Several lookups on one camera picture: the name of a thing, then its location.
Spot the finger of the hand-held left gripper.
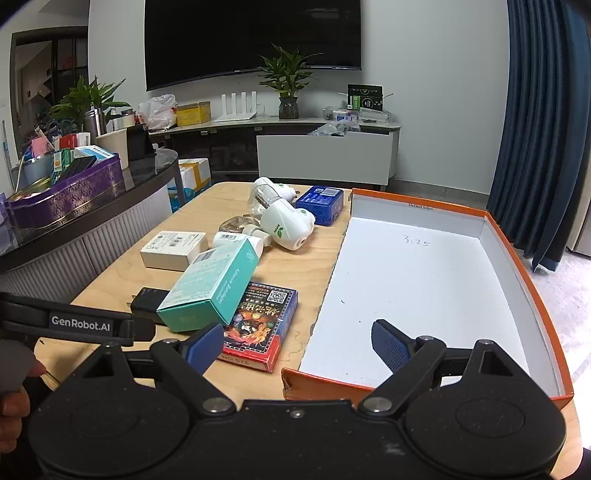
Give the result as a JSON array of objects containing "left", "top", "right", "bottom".
[{"left": 133, "top": 318, "right": 156, "bottom": 343}]

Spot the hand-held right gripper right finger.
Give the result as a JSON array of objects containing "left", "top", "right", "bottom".
[{"left": 358, "top": 319, "right": 515, "bottom": 415}]

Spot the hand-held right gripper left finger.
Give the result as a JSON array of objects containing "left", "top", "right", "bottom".
[{"left": 82, "top": 322, "right": 237, "bottom": 415}]

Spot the black charger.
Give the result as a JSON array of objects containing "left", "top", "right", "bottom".
[{"left": 124, "top": 287, "right": 171, "bottom": 325}]

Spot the red and blue card box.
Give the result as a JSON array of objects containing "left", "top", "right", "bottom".
[{"left": 217, "top": 281, "right": 298, "bottom": 373}]

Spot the teal bandage box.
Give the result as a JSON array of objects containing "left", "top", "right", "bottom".
[{"left": 156, "top": 234, "right": 260, "bottom": 333}]

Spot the orange cardboard box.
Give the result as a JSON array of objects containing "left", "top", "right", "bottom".
[{"left": 281, "top": 188, "right": 574, "bottom": 411}]

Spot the white adapter box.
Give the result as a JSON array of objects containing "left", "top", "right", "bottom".
[{"left": 140, "top": 230, "right": 208, "bottom": 272}]

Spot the white round bottle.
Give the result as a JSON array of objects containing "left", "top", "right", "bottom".
[{"left": 213, "top": 232, "right": 247, "bottom": 250}]

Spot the clear bottle with white cap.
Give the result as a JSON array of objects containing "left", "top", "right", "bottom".
[{"left": 218, "top": 214, "right": 271, "bottom": 246}]

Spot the white plug-in heater with bottle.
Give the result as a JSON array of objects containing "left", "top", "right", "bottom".
[{"left": 248, "top": 176, "right": 302, "bottom": 217}]

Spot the person's left hand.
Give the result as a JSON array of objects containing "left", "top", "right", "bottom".
[{"left": 0, "top": 360, "right": 48, "bottom": 455}]

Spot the dark curved counter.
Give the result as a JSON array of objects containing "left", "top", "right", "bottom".
[{"left": 0, "top": 148, "right": 182, "bottom": 298}]

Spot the purple tin box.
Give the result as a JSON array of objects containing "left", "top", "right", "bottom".
[{"left": 4, "top": 153, "right": 123, "bottom": 230}]

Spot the blue plastic bag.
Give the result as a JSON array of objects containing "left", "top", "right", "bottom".
[{"left": 167, "top": 184, "right": 195, "bottom": 212}]

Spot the white and yellow carton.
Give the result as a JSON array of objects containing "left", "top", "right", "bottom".
[{"left": 177, "top": 158, "right": 212, "bottom": 191}]

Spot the black stand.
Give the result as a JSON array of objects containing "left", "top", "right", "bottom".
[{"left": 125, "top": 126, "right": 153, "bottom": 161}]

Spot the television cabinet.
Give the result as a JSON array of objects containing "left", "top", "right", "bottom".
[{"left": 148, "top": 115, "right": 400, "bottom": 191}]

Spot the steel thermos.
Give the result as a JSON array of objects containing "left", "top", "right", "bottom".
[{"left": 83, "top": 106, "right": 108, "bottom": 140}]

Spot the white plastic bag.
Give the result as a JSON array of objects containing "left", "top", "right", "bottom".
[{"left": 139, "top": 94, "right": 178, "bottom": 131}]

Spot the yellow box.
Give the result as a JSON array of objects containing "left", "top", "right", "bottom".
[{"left": 176, "top": 102, "right": 212, "bottom": 127}]

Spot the leafy plant in white pot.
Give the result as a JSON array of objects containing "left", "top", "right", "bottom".
[{"left": 48, "top": 75, "right": 133, "bottom": 169}]

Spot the pile of small clutter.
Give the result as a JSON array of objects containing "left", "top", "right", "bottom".
[{"left": 308, "top": 105, "right": 394, "bottom": 137}]

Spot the white router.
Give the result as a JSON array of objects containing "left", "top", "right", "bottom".
[{"left": 214, "top": 92, "right": 257, "bottom": 123}]

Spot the black and green box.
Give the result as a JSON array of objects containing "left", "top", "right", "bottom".
[{"left": 347, "top": 83, "right": 385, "bottom": 112}]

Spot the blue curtain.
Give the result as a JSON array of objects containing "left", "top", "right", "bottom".
[{"left": 488, "top": 0, "right": 591, "bottom": 274}]

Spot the potted plant in glass vase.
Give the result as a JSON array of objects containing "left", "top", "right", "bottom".
[{"left": 256, "top": 43, "right": 325, "bottom": 120}]

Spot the black wall television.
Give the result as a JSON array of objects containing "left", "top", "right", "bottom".
[{"left": 144, "top": 0, "right": 362, "bottom": 92}]

